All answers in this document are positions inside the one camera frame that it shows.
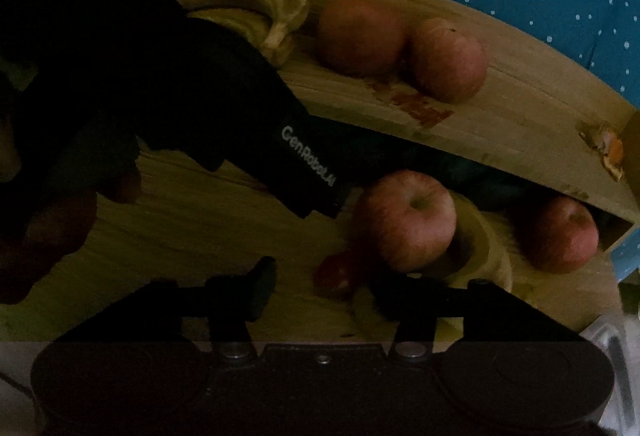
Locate yellow banana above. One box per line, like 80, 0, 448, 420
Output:
447, 214, 513, 292
445, 193, 504, 281

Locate red apple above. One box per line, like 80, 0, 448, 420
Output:
358, 170, 457, 272
532, 196, 599, 274

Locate banana bunch on shelf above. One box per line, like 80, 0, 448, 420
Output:
178, 0, 309, 69

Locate metal tray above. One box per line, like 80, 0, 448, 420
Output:
582, 312, 639, 436

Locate red apple shelf right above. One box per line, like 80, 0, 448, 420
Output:
409, 18, 488, 104

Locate red apple shelf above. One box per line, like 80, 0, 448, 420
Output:
318, 0, 407, 76
409, 18, 488, 104

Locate wooden desk shelf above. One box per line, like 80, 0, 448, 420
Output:
160, 0, 640, 237

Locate orange peel scraps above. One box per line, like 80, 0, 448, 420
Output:
579, 125, 625, 182

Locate red apple shelf left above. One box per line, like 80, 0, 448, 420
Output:
318, 0, 407, 76

